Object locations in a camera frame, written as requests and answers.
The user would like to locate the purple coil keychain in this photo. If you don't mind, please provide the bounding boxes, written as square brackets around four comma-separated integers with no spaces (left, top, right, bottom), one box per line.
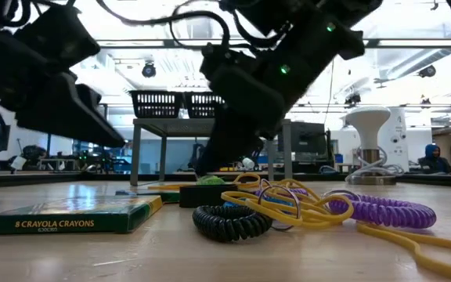
[252,186,311,197]
[321,189,438,230]

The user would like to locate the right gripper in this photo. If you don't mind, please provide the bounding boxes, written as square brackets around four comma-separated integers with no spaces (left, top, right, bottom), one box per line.
[196,64,287,177]

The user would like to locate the black block with grey top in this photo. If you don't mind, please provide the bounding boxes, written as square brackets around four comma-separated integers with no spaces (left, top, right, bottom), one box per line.
[179,183,239,209]

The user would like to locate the black ceiling camera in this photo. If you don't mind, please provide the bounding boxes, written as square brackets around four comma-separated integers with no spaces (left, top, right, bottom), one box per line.
[141,61,157,78]
[417,64,437,78]

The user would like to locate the grey perforated metal shelf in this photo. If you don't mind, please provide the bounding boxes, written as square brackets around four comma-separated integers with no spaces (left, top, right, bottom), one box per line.
[130,117,293,187]

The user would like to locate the black coil keychain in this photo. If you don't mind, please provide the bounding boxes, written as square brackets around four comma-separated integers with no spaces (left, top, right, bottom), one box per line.
[192,204,274,244]

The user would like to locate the green coil keychain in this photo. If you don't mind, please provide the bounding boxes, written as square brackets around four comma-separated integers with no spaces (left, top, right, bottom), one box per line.
[196,175,226,186]

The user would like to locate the person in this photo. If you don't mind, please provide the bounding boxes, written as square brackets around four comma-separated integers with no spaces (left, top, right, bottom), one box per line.
[417,143,451,175]
[21,144,49,168]

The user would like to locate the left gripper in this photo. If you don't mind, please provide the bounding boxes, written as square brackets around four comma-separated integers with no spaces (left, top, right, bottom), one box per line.
[0,33,127,149]

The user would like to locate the black monitor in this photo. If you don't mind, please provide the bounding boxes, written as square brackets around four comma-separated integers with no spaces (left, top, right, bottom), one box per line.
[290,121,328,162]

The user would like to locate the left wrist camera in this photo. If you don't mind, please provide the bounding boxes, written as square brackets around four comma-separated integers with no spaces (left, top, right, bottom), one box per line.
[13,3,101,67]

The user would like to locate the white tag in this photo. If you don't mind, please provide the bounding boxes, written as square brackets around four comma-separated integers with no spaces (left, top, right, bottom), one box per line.
[9,155,27,173]

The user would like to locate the white cylindrical machine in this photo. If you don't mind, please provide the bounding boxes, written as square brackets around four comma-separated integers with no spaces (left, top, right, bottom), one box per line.
[381,106,410,173]

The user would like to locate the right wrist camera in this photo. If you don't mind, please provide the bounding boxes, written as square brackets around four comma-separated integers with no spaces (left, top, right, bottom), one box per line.
[200,42,252,81]

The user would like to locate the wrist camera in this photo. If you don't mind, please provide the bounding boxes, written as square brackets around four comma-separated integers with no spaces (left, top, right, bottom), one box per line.
[200,42,252,81]
[13,3,101,67]

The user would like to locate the black mesh basket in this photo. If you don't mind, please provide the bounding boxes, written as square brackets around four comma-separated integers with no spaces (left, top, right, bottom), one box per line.
[128,89,184,119]
[183,91,226,119]

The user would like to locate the Crayola crayon box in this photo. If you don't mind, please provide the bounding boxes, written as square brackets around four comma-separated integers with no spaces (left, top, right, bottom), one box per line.
[0,194,164,237]
[114,189,182,204]

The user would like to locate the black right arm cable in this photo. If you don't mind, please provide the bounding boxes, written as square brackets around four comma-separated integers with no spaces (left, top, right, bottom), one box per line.
[95,0,233,52]

